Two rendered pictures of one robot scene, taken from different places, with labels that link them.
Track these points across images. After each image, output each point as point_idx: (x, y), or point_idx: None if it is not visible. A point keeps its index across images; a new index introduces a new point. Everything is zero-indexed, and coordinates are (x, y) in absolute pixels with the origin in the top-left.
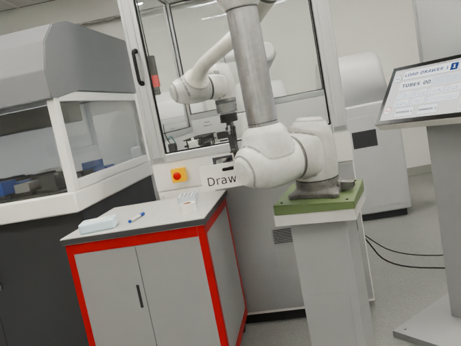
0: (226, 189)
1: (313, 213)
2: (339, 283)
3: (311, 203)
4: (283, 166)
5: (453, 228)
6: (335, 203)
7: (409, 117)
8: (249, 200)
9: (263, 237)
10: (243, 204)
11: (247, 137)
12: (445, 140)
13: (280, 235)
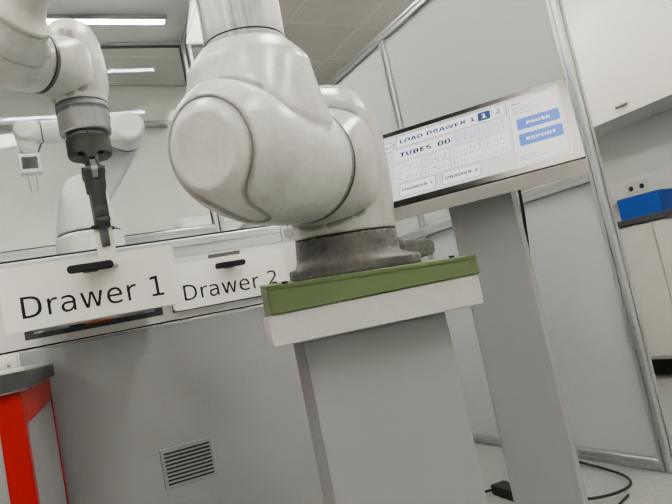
0: (51, 362)
1: (379, 298)
2: (442, 495)
3: (371, 270)
4: (320, 144)
5: (516, 391)
6: (432, 264)
7: (432, 191)
8: (109, 386)
9: (142, 473)
10: (93, 397)
11: (216, 56)
12: (487, 233)
13: (181, 462)
